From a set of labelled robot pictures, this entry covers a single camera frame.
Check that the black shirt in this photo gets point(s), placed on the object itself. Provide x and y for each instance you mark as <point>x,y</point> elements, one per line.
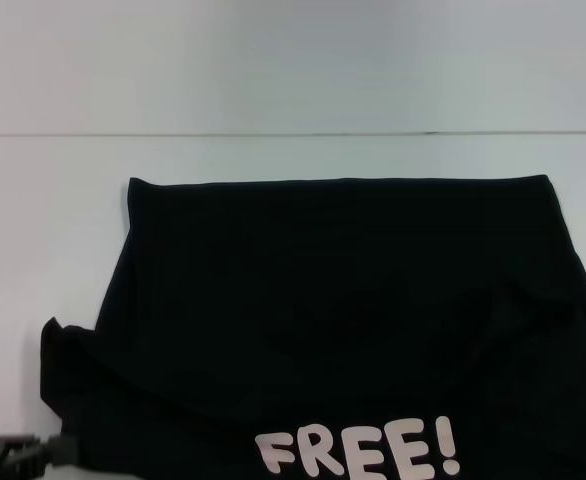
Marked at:
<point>323,310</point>

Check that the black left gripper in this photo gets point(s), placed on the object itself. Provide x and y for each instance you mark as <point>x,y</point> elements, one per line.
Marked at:
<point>8,455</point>

